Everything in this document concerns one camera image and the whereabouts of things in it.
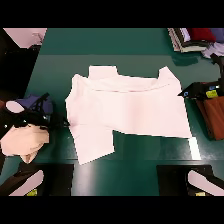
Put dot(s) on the white T-shirt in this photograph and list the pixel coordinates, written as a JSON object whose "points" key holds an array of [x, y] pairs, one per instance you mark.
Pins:
{"points": [[126, 106]]}

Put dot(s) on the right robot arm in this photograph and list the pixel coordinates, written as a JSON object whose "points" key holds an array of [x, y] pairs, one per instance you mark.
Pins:
{"points": [[200, 90]]}

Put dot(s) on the pale lilac garment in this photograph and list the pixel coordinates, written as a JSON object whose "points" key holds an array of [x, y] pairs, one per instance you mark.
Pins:
{"points": [[216, 49]]}

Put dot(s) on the red garment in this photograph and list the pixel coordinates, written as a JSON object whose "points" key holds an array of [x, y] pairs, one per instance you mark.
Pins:
{"points": [[201, 34]]}

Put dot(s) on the dark blue garment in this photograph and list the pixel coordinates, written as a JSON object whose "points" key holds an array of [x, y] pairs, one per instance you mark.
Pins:
{"points": [[30, 101]]}

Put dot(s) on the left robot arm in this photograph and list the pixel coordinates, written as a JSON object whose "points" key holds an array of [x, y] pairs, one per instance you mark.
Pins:
{"points": [[15, 107]]}

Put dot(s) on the brown garment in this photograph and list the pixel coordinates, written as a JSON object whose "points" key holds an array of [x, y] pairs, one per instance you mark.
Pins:
{"points": [[215, 116]]}

